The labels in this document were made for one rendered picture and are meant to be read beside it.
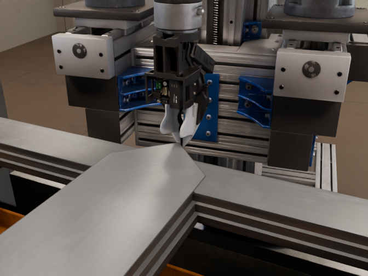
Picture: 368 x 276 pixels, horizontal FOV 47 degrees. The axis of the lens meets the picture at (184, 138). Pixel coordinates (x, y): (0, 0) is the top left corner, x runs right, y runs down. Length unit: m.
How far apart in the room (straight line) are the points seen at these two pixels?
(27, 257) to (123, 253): 0.11
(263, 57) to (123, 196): 0.51
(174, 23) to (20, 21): 5.00
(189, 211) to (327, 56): 0.41
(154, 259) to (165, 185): 0.14
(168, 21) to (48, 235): 0.35
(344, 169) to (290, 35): 1.69
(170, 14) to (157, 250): 0.34
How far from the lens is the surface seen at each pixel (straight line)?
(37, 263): 0.53
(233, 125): 1.04
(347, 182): 2.44
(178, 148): 0.75
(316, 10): 0.95
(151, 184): 0.64
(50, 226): 0.58
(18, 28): 5.58
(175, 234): 0.58
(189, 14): 0.65
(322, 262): 0.81
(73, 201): 0.62
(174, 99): 0.67
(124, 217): 0.58
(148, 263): 0.53
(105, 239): 0.55
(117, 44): 0.99
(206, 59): 0.75
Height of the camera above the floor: 1.19
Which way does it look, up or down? 26 degrees down
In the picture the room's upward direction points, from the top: straight up
